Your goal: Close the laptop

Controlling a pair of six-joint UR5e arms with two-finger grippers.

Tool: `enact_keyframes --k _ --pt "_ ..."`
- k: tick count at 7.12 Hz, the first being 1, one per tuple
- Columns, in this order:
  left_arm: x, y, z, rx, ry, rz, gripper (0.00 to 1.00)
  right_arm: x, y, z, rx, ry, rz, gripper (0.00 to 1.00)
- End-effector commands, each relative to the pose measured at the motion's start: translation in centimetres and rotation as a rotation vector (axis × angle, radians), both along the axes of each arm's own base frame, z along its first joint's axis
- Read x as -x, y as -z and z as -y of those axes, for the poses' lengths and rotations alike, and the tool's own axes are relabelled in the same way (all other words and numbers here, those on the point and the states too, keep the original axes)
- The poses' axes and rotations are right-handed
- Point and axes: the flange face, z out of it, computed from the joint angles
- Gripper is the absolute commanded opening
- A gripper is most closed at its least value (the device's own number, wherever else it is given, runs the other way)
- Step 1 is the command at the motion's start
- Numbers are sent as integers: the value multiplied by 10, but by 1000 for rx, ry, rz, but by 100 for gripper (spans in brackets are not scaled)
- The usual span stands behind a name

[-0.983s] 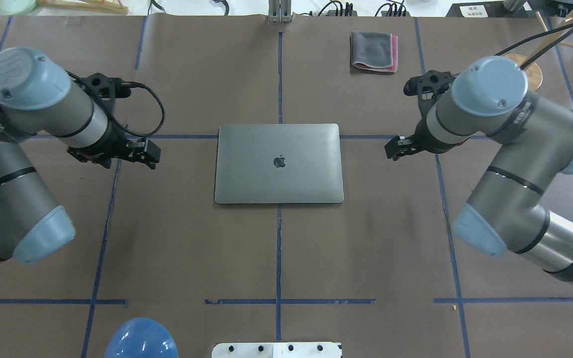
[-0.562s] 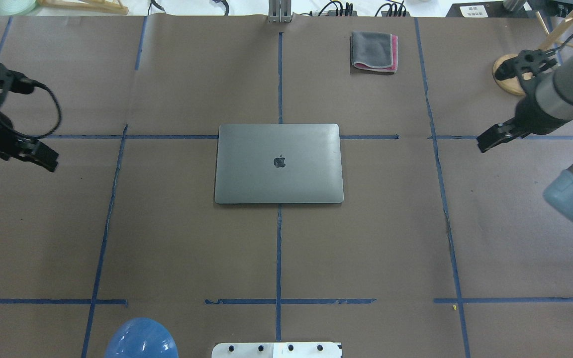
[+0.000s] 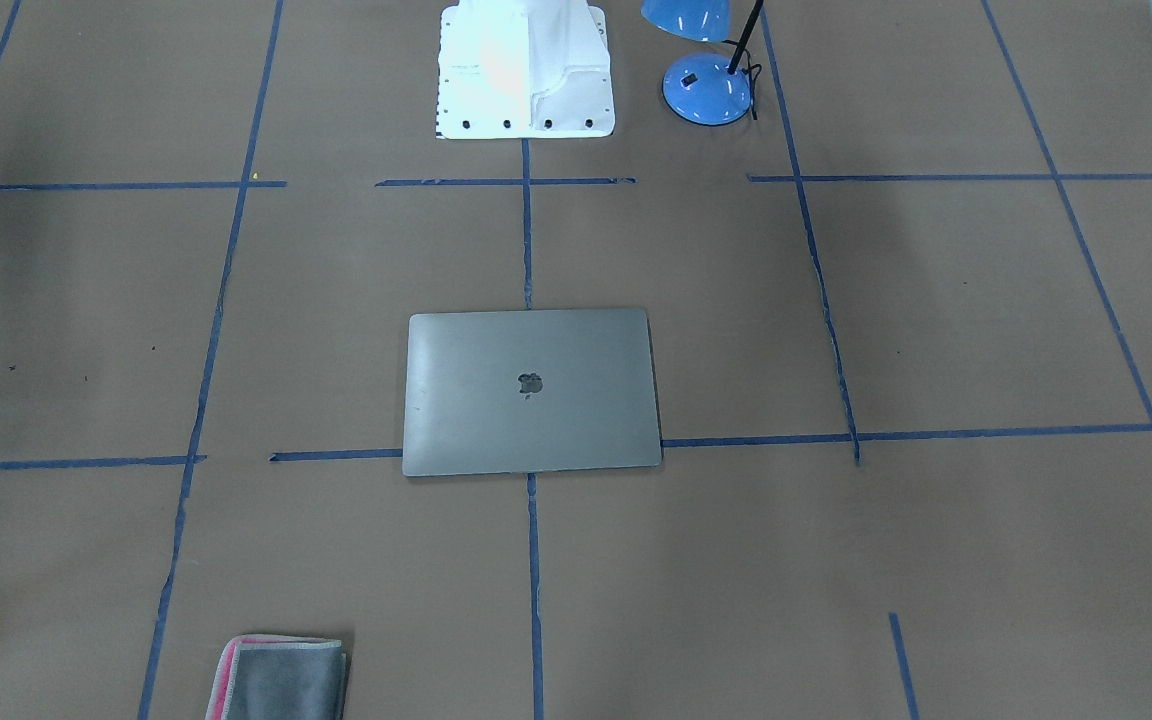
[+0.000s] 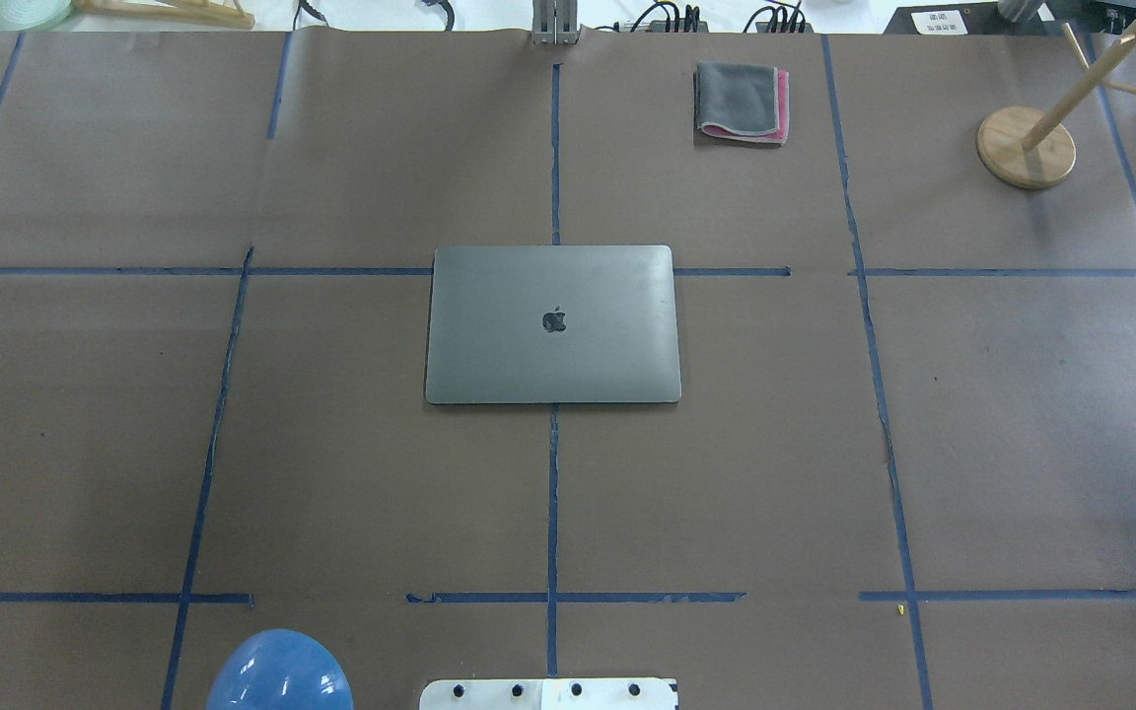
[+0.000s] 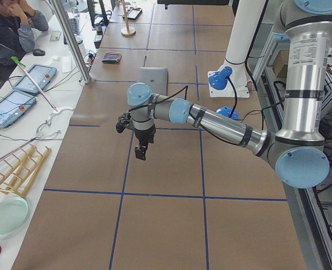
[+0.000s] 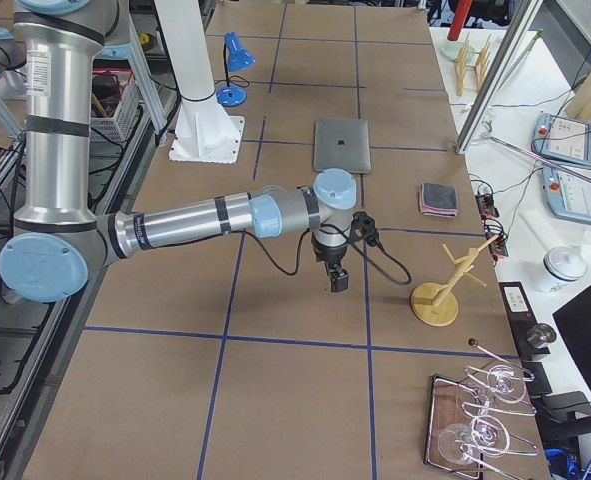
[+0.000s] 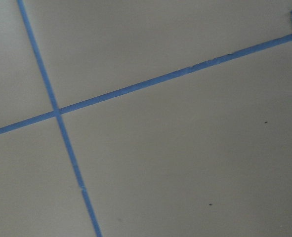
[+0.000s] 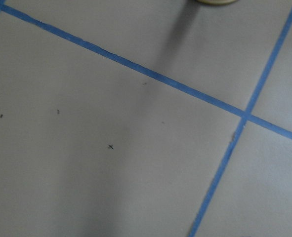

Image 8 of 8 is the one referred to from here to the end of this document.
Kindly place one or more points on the wooden mug tree stand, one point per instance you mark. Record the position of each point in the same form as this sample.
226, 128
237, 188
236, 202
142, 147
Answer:
216, 2

